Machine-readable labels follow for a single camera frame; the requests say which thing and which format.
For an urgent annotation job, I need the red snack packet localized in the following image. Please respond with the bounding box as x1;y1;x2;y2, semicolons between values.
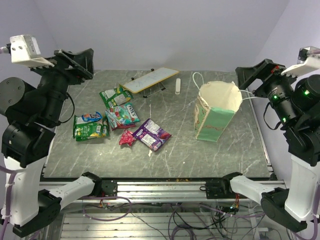
118;129;136;147

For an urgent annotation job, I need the large purple snack bag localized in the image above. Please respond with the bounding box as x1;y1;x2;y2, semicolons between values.
132;118;172;152

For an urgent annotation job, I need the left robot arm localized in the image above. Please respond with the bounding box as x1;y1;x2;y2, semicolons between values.
0;48;102;238

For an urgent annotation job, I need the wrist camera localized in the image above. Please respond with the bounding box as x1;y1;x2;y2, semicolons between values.
9;34;55;68
281;46;320;78

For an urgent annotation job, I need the purple red candy bag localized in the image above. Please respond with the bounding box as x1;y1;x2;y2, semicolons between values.
109;121;136;131

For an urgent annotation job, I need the whiteboard wire stand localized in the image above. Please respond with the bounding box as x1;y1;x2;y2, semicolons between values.
130;68;166;98

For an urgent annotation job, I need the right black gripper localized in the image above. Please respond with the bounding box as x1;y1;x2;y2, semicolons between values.
235;57;305;126

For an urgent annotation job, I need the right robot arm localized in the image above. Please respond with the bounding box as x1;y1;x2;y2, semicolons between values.
220;59;320;233

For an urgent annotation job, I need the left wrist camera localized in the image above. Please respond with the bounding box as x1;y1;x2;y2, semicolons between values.
9;34;55;68

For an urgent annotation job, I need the teal Fox's mint bag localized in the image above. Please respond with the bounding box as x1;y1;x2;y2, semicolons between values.
105;103;140;124

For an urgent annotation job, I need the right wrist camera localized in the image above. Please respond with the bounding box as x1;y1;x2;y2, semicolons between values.
281;46;320;78

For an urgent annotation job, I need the yellow framed whiteboard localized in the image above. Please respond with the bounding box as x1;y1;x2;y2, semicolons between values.
120;67;180;94

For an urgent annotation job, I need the aluminium rail frame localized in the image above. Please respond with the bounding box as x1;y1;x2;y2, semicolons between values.
39;178;293;240

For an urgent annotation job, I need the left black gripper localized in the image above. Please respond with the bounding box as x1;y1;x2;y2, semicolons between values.
32;47;96;123

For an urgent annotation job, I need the green Fox's candy bag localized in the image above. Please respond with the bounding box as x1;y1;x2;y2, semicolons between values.
73;115;109;142

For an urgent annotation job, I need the decorated paper gift bag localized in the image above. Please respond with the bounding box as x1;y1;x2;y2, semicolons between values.
192;72;255;142

